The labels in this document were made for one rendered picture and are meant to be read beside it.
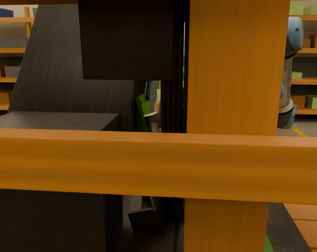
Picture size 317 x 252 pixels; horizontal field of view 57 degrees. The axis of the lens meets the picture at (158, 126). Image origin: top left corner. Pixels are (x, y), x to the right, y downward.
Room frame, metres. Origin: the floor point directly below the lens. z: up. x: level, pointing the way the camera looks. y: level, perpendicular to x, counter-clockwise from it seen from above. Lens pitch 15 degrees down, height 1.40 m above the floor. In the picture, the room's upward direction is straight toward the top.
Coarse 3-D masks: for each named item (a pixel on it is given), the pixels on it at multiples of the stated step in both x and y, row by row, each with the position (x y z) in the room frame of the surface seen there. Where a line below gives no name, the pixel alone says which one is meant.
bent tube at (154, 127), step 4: (156, 112) 0.79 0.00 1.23; (144, 116) 0.79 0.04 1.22; (148, 116) 0.79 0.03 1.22; (148, 120) 0.80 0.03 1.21; (148, 124) 0.79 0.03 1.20; (152, 124) 0.78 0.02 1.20; (156, 124) 0.79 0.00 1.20; (148, 128) 0.79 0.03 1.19; (152, 128) 0.77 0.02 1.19; (156, 128) 0.78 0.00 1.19
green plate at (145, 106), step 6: (138, 96) 0.84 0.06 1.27; (144, 96) 0.89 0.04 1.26; (138, 102) 0.81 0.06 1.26; (144, 102) 0.87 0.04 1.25; (138, 108) 0.81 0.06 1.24; (144, 108) 0.84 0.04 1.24; (138, 114) 0.82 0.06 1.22; (138, 120) 0.82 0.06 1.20; (144, 120) 0.81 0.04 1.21; (138, 126) 0.82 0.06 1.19; (144, 126) 0.81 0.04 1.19
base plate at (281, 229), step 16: (128, 208) 0.85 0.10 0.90; (144, 208) 0.85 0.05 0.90; (272, 208) 0.85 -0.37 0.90; (128, 224) 0.76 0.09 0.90; (176, 224) 0.76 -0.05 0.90; (272, 224) 0.76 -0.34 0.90; (288, 224) 0.76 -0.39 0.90; (128, 240) 0.69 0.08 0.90; (144, 240) 0.69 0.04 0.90; (160, 240) 0.69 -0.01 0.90; (176, 240) 0.69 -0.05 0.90; (272, 240) 0.69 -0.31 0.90; (288, 240) 0.69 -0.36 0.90; (304, 240) 0.69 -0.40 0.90
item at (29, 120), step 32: (32, 128) 0.60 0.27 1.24; (64, 128) 0.60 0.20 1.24; (96, 128) 0.60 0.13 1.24; (0, 192) 0.61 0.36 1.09; (32, 192) 0.60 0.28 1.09; (64, 192) 0.59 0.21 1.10; (0, 224) 0.61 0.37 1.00; (32, 224) 0.60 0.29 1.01; (64, 224) 0.59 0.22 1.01; (96, 224) 0.58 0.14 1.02
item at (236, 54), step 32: (192, 0) 0.45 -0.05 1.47; (224, 0) 0.44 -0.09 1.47; (256, 0) 0.44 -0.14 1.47; (288, 0) 0.43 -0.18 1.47; (192, 32) 0.45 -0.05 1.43; (224, 32) 0.44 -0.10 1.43; (256, 32) 0.44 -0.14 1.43; (192, 64) 0.45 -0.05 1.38; (224, 64) 0.44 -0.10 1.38; (256, 64) 0.44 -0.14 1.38; (192, 96) 0.45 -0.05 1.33; (224, 96) 0.44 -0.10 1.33; (256, 96) 0.44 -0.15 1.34; (192, 128) 0.45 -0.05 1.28; (224, 128) 0.44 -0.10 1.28; (256, 128) 0.44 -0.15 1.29; (192, 224) 0.45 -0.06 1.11; (224, 224) 0.44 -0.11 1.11; (256, 224) 0.44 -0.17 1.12
